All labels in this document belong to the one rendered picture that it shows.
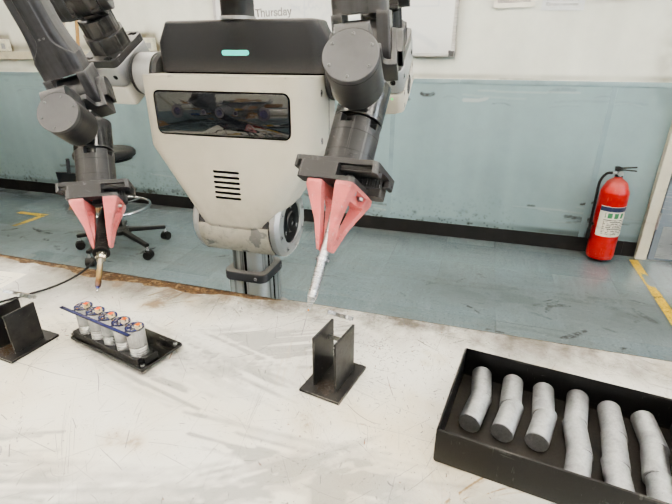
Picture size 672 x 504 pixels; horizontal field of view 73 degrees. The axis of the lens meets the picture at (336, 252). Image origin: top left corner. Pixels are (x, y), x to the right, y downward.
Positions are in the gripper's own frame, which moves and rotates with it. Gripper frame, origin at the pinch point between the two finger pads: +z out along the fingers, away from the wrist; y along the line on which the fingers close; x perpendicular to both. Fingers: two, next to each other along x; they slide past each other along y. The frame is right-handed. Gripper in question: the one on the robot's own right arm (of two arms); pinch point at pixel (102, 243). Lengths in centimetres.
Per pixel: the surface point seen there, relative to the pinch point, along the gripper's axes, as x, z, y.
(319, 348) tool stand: -18.2, 19.4, 28.5
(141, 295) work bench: 11.6, 8.2, 3.0
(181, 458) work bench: -22.6, 28.1, 11.1
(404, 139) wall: 189, -81, 140
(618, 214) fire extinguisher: 133, -11, 236
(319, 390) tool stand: -17.5, 24.8, 27.9
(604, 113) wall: 126, -67, 234
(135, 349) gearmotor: -9.3, 16.5, 5.0
